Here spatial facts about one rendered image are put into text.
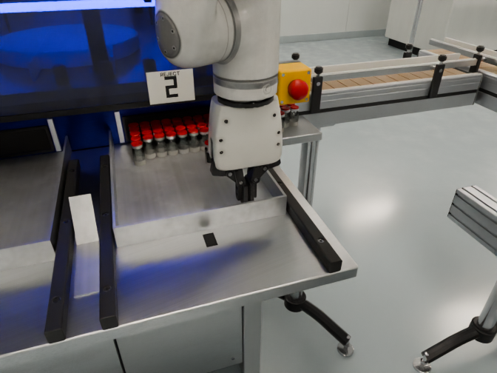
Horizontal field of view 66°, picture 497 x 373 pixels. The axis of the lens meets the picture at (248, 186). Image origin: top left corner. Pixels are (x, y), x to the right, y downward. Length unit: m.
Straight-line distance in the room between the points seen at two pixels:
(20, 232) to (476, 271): 1.81
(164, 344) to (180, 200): 0.62
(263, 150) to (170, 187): 0.22
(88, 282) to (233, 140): 0.26
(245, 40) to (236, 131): 0.12
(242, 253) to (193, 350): 0.73
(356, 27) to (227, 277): 6.02
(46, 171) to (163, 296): 0.41
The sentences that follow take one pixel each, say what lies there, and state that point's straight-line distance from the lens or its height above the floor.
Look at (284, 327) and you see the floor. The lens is 1.58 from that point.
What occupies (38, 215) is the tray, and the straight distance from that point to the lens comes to 0.70.
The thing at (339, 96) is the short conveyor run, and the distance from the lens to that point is 1.02.
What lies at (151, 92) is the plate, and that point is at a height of 1.01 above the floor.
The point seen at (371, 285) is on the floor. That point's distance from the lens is 1.79.
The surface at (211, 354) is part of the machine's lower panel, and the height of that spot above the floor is 0.18.
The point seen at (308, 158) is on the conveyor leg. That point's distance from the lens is 1.11.
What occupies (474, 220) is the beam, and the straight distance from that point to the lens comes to 1.45.
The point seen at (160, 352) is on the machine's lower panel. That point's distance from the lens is 1.22.
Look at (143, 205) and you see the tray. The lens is 0.66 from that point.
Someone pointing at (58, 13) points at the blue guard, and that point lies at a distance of 0.73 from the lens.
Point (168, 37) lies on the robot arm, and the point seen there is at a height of 1.17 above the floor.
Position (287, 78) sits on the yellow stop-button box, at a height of 1.01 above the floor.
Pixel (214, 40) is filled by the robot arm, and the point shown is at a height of 1.16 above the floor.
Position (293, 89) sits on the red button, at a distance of 0.79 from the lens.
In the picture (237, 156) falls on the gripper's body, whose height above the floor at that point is 1.00.
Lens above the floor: 1.25
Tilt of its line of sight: 33 degrees down
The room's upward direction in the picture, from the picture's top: straight up
